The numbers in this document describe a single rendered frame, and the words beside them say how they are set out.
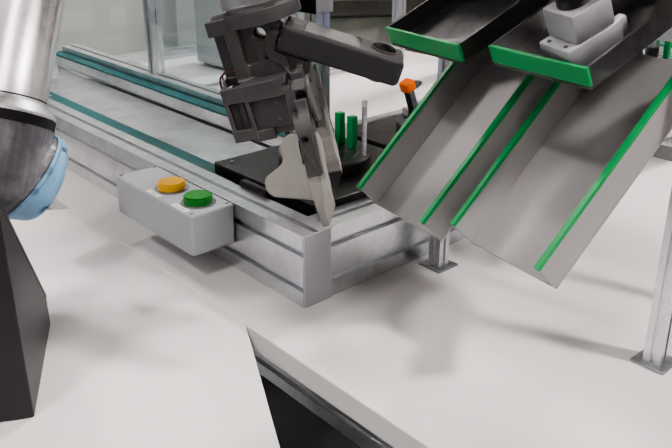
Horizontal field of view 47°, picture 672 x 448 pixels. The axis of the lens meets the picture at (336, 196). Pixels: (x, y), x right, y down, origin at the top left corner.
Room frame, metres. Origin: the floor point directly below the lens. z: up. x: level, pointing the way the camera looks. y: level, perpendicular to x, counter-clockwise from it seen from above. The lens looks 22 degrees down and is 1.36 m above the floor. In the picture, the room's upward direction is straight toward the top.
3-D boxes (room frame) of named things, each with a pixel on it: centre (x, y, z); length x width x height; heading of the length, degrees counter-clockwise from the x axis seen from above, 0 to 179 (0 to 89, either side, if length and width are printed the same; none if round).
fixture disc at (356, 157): (1.12, 0.02, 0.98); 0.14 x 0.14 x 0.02
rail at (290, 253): (1.22, 0.31, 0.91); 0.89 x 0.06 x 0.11; 42
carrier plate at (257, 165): (1.12, 0.02, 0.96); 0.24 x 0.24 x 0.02; 42
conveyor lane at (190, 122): (1.36, 0.20, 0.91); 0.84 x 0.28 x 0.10; 42
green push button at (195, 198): (0.99, 0.19, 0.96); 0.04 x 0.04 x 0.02
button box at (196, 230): (1.04, 0.23, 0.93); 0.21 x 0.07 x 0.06; 42
